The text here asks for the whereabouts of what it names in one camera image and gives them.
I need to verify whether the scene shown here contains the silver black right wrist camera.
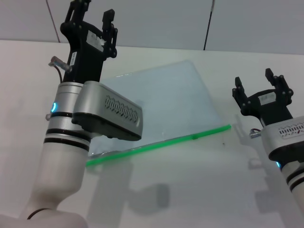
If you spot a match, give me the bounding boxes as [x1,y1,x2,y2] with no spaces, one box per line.
[260,116,304,167]

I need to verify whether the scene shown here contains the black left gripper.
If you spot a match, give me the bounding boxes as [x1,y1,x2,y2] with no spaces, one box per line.
[59,0,119,83]

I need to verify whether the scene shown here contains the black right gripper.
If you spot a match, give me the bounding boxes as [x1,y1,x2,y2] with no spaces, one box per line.
[232,68,293,129]

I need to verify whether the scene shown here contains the grey left gripper cable plugs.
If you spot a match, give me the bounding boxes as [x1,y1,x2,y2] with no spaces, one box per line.
[45,56,73,121]

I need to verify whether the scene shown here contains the black wall seam strip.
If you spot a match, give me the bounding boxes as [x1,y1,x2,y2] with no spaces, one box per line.
[203,0,216,51]

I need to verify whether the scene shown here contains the grey right gripper cable plug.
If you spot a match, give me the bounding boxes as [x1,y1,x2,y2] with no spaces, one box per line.
[249,128,262,139]

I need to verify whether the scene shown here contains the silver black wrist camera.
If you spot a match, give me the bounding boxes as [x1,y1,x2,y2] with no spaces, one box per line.
[71,80,143,142]
[260,116,304,167]

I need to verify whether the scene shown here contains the translucent document bag green zip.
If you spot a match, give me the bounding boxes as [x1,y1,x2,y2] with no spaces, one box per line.
[85,59,232,168]

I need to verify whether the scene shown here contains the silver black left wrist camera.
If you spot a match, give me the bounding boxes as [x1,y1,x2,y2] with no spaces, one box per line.
[71,80,143,142]

